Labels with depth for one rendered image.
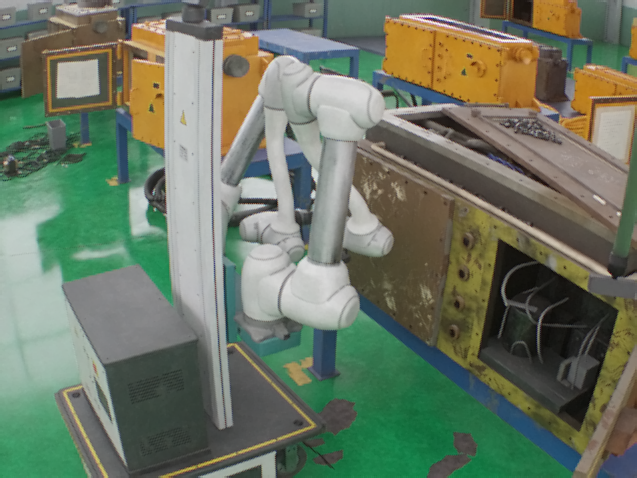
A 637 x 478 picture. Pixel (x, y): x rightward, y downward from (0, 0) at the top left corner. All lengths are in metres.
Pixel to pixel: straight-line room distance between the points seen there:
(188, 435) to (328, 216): 0.92
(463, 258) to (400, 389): 1.22
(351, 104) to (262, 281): 0.62
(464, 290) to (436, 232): 0.21
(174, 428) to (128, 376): 0.30
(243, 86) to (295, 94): 2.38
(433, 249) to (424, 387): 1.18
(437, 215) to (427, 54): 4.04
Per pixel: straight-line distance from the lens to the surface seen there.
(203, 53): 2.00
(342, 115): 1.95
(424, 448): 3.05
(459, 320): 2.38
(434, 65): 6.23
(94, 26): 6.93
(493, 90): 5.71
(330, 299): 2.08
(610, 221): 1.95
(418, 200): 2.37
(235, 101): 4.40
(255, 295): 2.21
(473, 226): 2.22
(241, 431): 2.61
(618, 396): 1.47
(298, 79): 2.02
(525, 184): 2.15
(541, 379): 2.26
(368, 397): 3.31
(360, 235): 2.30
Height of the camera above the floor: 2.06
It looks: 26 degrees down
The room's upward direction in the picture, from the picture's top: 3 degrees clockwise
